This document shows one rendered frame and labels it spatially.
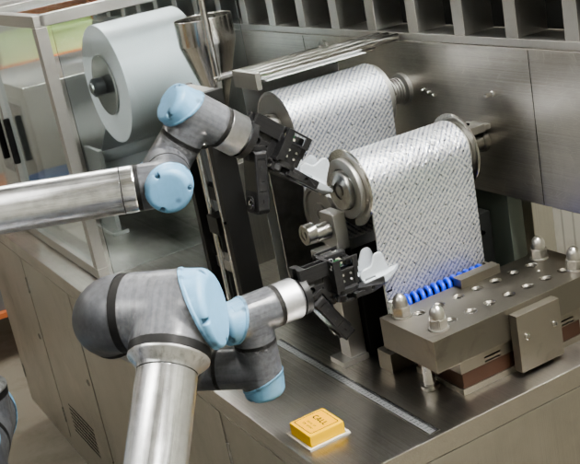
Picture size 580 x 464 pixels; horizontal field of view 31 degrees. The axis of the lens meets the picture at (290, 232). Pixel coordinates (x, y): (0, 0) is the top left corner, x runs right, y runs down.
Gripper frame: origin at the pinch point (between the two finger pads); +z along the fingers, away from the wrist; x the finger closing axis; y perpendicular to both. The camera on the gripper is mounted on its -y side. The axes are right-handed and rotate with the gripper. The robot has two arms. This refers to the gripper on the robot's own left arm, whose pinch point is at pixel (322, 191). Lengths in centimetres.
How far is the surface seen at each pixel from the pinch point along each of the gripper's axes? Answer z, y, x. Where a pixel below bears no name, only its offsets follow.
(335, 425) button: 7.6, -36.6, -21.5
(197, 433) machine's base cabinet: 18, -57, 35
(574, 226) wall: 207, 46, 139
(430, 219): 19.1, 3.6, -8.4
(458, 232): 26.5, 3.9, -8.5
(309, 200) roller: 6.9, -1.4, 13.7
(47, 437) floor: 62, -111, 202
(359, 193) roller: 2.6, 2.0, -7.5
